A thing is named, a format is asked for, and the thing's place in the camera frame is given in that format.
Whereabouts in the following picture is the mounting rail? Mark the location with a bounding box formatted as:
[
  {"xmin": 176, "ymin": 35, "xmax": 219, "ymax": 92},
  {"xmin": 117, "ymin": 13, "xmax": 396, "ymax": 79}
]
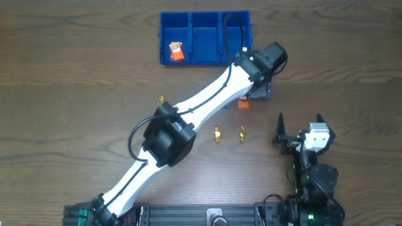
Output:
[{"xmin": 62, "ymin": 202, "xmax": 345, "ymax": 226}]

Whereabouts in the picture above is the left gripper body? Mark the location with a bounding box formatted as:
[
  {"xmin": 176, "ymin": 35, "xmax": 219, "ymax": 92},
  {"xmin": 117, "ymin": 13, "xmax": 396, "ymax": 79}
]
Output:
[{"xmin": 249, "ymin": 78, "xmax": 273, "ymax": 101}]

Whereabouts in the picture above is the orange candy box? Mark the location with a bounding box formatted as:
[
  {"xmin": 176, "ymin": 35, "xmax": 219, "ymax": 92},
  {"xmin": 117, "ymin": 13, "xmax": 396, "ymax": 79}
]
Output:
[
  {"xmin": 168, "ymin": 41, "xmax": 186, "ymax": 62},
  {"xmin": 237, "ymin": 97, "xmax": 251, "ymax": 110}
]

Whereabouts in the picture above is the blue tray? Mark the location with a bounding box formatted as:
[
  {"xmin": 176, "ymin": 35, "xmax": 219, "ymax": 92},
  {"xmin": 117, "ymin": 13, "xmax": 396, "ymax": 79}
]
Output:
[{"xmin": 159, "ymin": 10, "xmax": 253, "ymax": 66}]

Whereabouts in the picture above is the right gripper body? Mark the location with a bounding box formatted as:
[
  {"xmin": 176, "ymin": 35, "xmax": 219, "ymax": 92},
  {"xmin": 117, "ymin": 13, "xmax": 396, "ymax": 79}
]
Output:
[{"xmin": 281, "ymin": 134, "xmax": 315, "ymax": 155}]

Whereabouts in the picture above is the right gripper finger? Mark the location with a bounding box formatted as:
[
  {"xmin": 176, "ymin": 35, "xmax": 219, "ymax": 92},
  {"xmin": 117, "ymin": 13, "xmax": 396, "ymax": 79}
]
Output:
[
  {"xmin": 271, "ymin": 112, "xmax": 288, "ymax": 145},
  {"xmin": 315, "ymin": 113, "xmax": 336, "ymax": 144}
]

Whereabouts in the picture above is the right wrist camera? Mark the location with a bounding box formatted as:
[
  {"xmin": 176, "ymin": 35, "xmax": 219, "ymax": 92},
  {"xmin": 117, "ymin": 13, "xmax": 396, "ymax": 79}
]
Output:
[{"xmin": 302, "ymin": 122, "xmax": 331, "ymax": 150}]

